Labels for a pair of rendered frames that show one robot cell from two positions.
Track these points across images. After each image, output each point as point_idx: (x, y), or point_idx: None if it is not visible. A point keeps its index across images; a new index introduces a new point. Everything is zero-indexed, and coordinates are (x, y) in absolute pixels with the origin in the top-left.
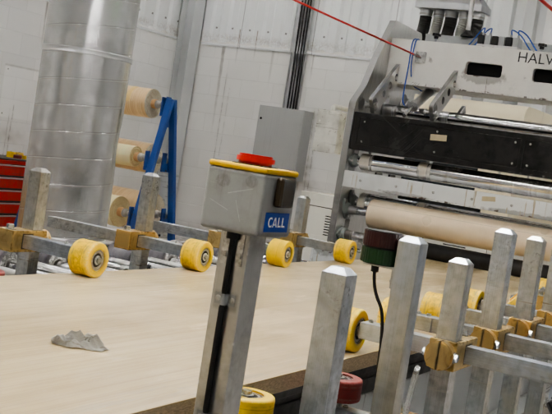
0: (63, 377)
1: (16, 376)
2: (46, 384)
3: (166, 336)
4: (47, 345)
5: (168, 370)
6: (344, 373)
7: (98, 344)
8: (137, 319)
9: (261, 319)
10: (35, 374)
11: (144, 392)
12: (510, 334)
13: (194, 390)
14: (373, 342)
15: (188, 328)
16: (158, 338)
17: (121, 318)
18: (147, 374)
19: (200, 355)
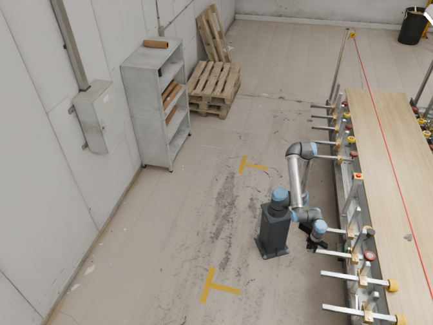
0: (389, 218)
1: (392, 214)
2: (386, 213)
3: (412, 260)
4: (410, 233)
5: (387, 235)
6: (370, 258)
7: (404, 236)
8: (431, 271)
9: (428, 307)
10: (392, 216)
11: (377, 220)
12: (363, 312)
13: (375, 227)
14: (394, 308)
15: (419, 272)
16: (410, 256)
17: (432, 268)
18: (386, 229)
19: (395, 250)
